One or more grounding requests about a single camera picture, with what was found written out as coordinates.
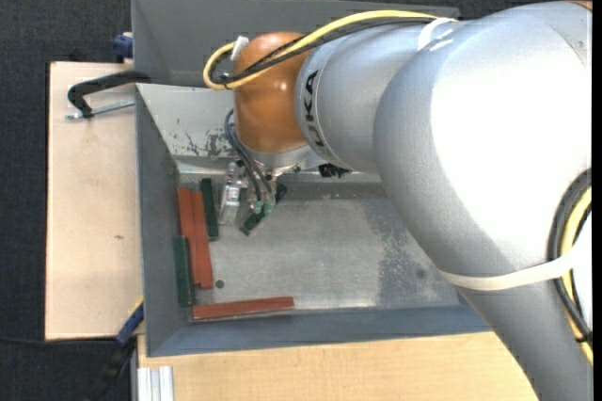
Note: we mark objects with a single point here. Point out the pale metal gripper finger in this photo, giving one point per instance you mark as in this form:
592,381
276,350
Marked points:
230,201
242,212

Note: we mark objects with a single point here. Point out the dark green flat block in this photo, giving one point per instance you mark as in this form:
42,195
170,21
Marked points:
210,211
249,224
183,272

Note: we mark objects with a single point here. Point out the pale wood flat board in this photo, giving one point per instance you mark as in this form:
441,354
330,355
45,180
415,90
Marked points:
91,201

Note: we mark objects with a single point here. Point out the red-brown flat block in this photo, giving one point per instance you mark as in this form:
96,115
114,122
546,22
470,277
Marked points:
185,213
242,308
202,248

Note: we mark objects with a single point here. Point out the grey metal bin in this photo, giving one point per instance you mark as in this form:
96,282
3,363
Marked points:
305,248

